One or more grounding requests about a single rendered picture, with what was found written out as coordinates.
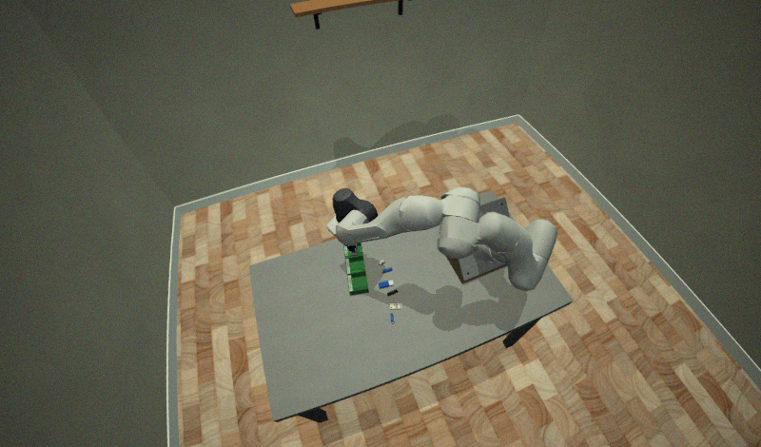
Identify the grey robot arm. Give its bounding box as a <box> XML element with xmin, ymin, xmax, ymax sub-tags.
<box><xmin>327</xmin><ymin>187</ymin><xmax>557</xmax><ymax>291</ymax></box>

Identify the green rack of bins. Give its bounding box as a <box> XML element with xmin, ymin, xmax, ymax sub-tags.
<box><xmin>343</xmin><ymin>243</ymin><xmax>369</xmax><ymax>296</ymax></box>

